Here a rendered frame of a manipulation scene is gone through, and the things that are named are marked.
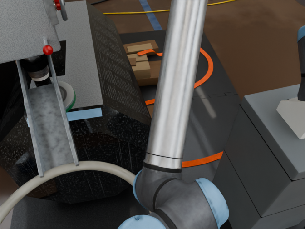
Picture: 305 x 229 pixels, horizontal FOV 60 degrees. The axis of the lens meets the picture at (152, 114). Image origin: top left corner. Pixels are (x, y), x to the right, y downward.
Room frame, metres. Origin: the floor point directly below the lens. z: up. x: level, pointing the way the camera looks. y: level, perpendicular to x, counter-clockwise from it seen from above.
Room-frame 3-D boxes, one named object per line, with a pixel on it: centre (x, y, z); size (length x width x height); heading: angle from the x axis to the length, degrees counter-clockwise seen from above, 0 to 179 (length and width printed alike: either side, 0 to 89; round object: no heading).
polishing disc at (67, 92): (0.82, 0.45, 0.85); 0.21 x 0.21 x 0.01
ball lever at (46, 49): (0.72, 0.34, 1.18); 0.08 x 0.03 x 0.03; 22
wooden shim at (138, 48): (2.26, 0.13, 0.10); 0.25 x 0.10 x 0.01; 105
